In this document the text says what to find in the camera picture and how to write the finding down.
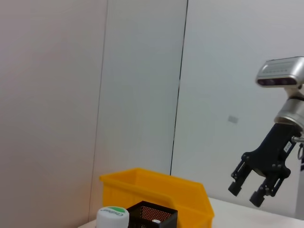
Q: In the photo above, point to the black mesh pen holder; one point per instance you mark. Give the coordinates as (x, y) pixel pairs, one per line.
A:
(164, 218)

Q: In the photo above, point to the yellow plastic bin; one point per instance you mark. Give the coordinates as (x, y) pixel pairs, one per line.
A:
(185, 197)

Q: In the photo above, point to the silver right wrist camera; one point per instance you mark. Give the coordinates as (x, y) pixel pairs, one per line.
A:
(278, 73)

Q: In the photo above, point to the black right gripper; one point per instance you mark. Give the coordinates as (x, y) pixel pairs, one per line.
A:
(273, 154)

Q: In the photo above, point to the clear green-label water bottle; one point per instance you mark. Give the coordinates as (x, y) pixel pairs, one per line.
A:
(111, 217)

